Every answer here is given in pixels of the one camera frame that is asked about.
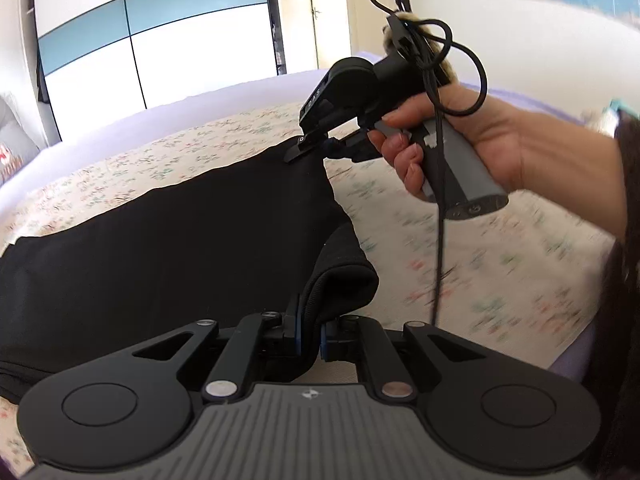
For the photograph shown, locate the black pants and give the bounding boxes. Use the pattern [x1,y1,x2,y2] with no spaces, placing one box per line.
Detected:
[1,142,378,403]

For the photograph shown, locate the person's right forearm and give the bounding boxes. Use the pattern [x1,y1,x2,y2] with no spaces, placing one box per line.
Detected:
[516,112,627,240]

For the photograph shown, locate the person's right hand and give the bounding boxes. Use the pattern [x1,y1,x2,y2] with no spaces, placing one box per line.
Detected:
[368,93,524,200]

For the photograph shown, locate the cream door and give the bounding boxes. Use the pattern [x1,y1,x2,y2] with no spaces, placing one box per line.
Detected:
[278,0,386,74]

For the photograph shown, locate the floral bed blanket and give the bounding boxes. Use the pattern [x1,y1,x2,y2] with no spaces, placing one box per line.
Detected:
[2,104,611,479]

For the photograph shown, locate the white and teal wardrobe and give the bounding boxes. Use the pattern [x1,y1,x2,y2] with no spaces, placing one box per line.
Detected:
[35,0,286,141]

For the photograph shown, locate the grey headboard cushion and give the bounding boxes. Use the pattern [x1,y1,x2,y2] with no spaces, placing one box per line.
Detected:
[0,99,40,185]

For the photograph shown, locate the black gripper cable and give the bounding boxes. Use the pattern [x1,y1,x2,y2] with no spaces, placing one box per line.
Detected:
[368,0,490,331]

